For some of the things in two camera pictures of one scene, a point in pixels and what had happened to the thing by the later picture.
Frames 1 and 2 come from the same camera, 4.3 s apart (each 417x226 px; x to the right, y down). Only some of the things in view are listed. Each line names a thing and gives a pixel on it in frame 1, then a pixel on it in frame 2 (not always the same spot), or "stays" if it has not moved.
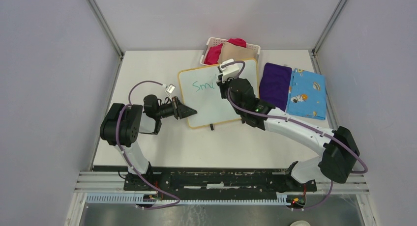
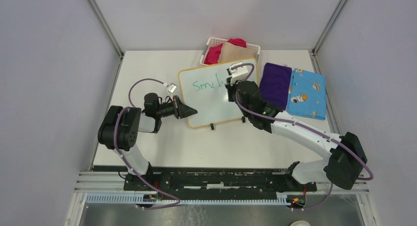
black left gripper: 181,110 stays
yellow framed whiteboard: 199,90 stays
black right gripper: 222,85 to 230,88
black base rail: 216,181 stays
